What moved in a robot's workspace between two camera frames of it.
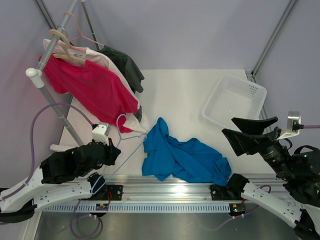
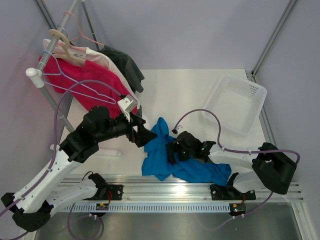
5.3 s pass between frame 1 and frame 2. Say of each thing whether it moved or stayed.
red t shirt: stayed
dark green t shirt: stayed
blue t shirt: stayed
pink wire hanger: stayed
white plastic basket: stayed
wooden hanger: stayed
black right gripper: moved
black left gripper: moved
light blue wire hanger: moved
